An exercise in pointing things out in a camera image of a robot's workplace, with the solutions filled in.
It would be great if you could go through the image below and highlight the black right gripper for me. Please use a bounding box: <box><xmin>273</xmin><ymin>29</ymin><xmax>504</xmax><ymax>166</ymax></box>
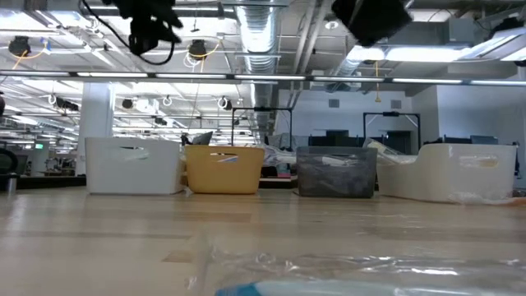
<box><xmin>330</xmin><ymin>0</ymin><xmax>413</xmax><ymax>48</ymax></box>

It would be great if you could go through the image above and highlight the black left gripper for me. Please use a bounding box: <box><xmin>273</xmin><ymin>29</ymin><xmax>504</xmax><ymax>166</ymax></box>
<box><xmin>102</xmin><ymin>0</ymin><xmax>185</xmax><ymax>58</ymax></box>

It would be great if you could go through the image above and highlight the purple white toothbrush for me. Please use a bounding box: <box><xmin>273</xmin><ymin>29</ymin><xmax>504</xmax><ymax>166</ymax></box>
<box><xmin>320</xmin><ymin>155</ymin><xmax>361</xmax><ymax>168</ymax></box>

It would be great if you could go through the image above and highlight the ceiling light panel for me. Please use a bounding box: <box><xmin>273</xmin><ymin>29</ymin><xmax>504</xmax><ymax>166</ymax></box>
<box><xmin>347</xmin><ymin>44</ymin><xmax>472</xmax><ymax>63</ymax></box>

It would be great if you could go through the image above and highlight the yellow hanging pendant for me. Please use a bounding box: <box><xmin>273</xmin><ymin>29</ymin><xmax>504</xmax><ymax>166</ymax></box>
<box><xmin>372</xmin><ymin>60</ymin><xmax>381</xmax><ymax>104</ymax></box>

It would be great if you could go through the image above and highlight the LED light bar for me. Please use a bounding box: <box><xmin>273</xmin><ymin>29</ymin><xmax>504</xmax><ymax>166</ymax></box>
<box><xmin>0</xmin><ymin>69</ymin><xmax>526</xmax><ymax>86</ymax></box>

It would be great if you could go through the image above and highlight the white column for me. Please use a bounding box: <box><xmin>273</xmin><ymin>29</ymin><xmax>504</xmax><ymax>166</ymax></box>
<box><xmin>76</xmin><ymin>81</ymin><xmax>117</xmax><ymax>173</ymax></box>

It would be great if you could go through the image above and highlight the grey tilted monitor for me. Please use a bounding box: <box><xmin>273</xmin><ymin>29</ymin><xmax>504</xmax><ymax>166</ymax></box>
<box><xmin>191</xmin><ymin>130</ymin><xmax>215</xmax><ymax>146</ymax></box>

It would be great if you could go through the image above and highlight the white plastic bin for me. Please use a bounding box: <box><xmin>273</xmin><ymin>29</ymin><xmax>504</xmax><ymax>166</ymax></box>
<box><xmin>376</xmin><ymin>142</ymin><xmax>518</xmax><ymax>204</ymax></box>
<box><xmin>85</xmin><ymin>136</ymin><xmax>184</xmax><ymax>196</ymax></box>

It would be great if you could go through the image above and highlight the computer monitor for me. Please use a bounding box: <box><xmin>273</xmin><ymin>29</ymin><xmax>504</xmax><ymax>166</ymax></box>
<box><xmin>469</xmin><ymin>134</ymin><xmax>501</xmax><ymax>146</ymax></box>

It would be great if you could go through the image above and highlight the grey translucent plastic bin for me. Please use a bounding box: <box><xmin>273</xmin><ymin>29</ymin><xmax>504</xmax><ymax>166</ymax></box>
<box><xmin>295</xmin><ymin>146</ymin><xmax>378</xmax><ymax>199</ymax></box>

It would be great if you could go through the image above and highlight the yellow plastic bin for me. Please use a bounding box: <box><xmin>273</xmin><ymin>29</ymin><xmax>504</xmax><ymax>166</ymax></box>
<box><xmin>183</xmin><ymin>145</ymin><xmax>266</xmax><ymax>195</ymax></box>

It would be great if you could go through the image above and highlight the black round hoop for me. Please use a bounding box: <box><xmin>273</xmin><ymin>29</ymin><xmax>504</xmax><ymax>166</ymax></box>
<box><xmin>0</xmin><ymin>147</ymin><xmax>20</xmax><ymax>177</ymax></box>

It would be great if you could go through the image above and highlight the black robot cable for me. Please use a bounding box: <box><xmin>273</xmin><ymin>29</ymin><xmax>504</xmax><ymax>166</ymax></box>
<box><xmin>81</xmin><ymin>0</ymin><xmax>177</xmax><ymax>67</ymax></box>

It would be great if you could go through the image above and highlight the smooth silver ceiling duct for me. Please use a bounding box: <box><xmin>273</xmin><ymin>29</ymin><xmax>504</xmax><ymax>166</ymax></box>
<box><xmin>328</xmin><ymin>35</ymin><xmax>373</xmax><ymax>90</ymax></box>

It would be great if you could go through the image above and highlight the black cord reel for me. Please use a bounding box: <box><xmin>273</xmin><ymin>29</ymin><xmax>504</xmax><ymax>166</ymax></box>
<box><xmin>7</xmin><ymin>35</ymin><xmax>33</xmax><ymax>58</ymax></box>
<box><xmin>187</xmin><ymin>39</ymin><xmax>209</xmax><ymax>62</ymax></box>

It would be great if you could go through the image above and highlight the black station frame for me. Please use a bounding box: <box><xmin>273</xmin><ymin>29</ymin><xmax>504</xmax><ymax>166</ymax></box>
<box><xmin>231</xmin><ymin>106</ymin><xmax>293</xmax><ymax>147</ymax></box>
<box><xmin>362</xmin><ymin>110</ymin><xmax>422</xmax><ymax>149</ymax></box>

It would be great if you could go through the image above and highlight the corrugated silver ceiling duct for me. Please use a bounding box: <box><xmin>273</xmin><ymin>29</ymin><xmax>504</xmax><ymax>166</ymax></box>
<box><xmin>234</xmin><ymin>0</ymin><xmax>285</xmax><ymax>143</ymax></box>

